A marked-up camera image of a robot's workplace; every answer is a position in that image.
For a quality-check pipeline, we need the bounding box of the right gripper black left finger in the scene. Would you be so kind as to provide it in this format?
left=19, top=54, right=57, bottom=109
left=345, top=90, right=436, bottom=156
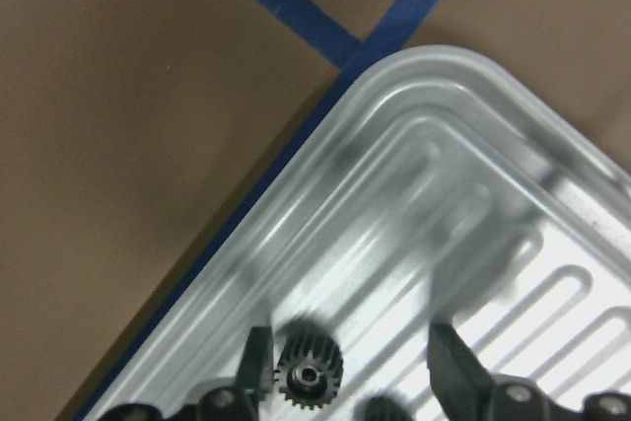
left=235, top=326, right=274, bottom=400

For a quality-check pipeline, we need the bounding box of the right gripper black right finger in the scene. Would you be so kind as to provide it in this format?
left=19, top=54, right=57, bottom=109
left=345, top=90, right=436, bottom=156
left=427, top=323, right=493, bottom=414

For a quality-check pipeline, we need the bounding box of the black bearing gear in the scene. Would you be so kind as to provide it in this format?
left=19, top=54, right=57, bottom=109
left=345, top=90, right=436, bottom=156
left=359, top=395, right=411, bottom=421
left=274, top=319, right=344, bottom=410

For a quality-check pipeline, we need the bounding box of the ribbed silver metal tray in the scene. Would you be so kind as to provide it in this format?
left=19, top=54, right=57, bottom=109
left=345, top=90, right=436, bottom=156
left=79, top=46, right=630, bottom=420

